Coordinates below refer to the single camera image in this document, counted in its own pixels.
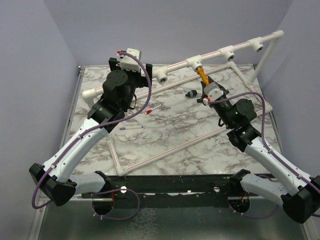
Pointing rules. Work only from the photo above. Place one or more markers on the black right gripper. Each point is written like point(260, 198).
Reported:
point(225, 91)

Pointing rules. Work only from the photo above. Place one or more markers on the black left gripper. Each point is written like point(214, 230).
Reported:
point(143, 80)

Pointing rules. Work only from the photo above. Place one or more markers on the orange water faucet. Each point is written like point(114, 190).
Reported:
point(200, 71)

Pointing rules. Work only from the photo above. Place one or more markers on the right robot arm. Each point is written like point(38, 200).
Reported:
point(296, 192)

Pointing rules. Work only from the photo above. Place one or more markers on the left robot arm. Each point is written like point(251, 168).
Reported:
point(54, 177)

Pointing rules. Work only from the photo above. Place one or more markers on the small black knob fitting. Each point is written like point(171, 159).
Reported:
point(191, 94)

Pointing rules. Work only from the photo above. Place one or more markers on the red capped white marker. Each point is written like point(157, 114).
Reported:
point(152, 109)

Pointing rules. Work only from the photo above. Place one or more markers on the purple capped white marker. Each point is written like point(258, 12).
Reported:
point(124, 128)

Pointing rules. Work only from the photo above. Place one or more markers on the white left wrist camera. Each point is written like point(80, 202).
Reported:
point(126, 63)

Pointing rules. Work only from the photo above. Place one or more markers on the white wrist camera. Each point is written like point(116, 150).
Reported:
point(212, 92)
point(126, 63)

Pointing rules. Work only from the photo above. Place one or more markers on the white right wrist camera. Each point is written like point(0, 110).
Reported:
point(212, 92)

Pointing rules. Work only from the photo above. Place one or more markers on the white pipe frame with tees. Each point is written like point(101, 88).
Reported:
point(180, 123)

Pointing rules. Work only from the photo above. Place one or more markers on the black table front rail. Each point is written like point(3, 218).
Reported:
point(170, 191)

